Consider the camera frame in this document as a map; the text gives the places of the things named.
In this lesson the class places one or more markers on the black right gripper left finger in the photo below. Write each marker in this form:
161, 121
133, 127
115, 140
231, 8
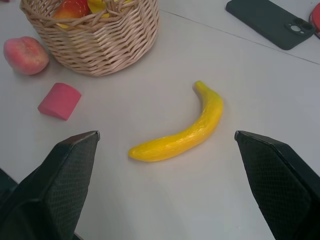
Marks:
57, 190

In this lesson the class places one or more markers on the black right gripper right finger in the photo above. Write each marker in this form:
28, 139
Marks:
282, 185

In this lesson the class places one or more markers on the woven wicker basket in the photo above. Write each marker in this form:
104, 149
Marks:
100, 42

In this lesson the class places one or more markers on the yellow fruit in basket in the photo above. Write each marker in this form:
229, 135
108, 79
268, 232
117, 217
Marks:
98, 6

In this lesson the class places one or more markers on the pink wedge block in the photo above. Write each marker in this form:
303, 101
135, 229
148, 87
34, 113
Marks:
60, 101

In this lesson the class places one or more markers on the yellow banana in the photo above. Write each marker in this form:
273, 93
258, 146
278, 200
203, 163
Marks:
186, 142

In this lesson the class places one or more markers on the pink peach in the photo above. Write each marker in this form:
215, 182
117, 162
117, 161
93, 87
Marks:
25, 55

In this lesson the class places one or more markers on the black smartphone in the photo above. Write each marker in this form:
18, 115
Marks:
272, 21

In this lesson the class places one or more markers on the red round object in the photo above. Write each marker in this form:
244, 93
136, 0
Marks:
316, 17

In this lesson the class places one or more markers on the red and yellow apple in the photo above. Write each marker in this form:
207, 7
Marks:
72, 10

